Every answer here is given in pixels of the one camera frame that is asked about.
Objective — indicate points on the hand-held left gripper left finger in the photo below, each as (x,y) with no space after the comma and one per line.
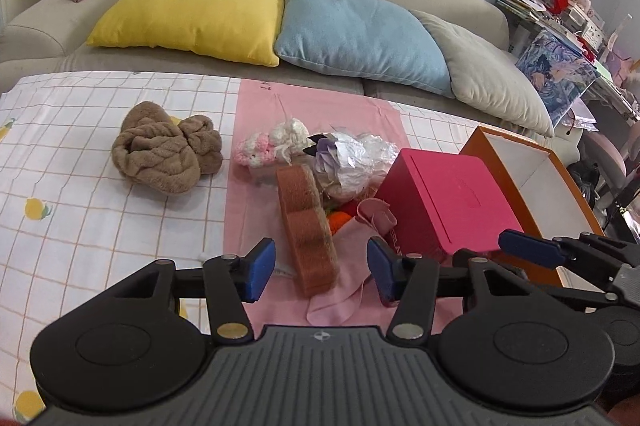
(260,268)

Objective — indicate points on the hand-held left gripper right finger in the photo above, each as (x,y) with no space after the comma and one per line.
(381,271)

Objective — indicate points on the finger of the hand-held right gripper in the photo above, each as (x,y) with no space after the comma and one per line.
(530,248)
(575,295)

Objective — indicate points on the pink cloth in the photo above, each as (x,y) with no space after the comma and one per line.
(350,286)

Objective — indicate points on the orange crochet ball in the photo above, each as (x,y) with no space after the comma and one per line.
(339,223)

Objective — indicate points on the brown sponge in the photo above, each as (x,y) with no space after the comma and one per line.
(307,226)

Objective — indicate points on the orange cardboard box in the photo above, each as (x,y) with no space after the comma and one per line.
(515,155)

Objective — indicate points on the plastic-wrapped bouquet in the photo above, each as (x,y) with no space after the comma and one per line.
(350,160)

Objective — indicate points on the pink and cream crochet toy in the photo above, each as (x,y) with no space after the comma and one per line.
(260,145)

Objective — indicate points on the brown towel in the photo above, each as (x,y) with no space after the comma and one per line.
(160,155)

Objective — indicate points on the pink box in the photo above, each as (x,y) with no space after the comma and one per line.
(445,201)

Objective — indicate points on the pink chair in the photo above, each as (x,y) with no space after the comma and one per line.
(602,155)

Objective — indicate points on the beige pillow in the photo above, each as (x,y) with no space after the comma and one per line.
(490,80)

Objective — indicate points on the cluttered desk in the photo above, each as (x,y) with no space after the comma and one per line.
(612,95)

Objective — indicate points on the blue printed poster board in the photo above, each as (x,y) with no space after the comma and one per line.
(555,70)

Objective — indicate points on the blue pillow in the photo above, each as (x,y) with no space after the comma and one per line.
(350,30)

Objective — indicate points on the stack of papers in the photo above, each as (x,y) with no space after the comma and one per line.
(520,3)

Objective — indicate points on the yellow pillow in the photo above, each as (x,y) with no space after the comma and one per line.
(200,10)

